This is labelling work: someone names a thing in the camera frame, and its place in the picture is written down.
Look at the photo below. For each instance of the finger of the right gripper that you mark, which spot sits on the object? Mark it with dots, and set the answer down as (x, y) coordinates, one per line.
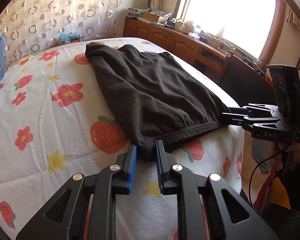
(238, 110)
(233, 119)

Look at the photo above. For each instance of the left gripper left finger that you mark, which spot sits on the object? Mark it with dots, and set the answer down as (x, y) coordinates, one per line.
(84, 207)

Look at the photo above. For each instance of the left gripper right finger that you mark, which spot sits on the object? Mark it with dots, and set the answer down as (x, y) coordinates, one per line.
(208, 207)

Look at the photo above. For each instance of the black shorts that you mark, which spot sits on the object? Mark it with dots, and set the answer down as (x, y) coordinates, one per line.
(153, 98)

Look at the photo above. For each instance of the person's right hand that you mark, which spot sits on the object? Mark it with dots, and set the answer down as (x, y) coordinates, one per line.
(283, 156)

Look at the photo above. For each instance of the wooden sideboard cabinet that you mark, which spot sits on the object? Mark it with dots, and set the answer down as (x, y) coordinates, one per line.
(211, 61)

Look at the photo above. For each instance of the pink figurine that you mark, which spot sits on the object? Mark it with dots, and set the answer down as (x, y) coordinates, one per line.
(188, 27)

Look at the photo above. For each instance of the white cup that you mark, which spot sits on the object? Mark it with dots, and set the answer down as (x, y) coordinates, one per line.
(179, 25)

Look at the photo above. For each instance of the white floral bed sheet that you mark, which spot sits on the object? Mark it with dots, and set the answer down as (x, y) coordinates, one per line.
(54, 122)

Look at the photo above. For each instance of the cardboard box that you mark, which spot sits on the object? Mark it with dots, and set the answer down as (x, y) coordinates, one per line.
(153, 18)

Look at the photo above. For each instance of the sheer circle-pattern curtain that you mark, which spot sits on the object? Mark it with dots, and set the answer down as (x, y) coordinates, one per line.
(32, 26)

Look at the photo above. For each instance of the window with wooden frame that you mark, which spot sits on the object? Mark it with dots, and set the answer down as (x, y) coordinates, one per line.
(253, 26)

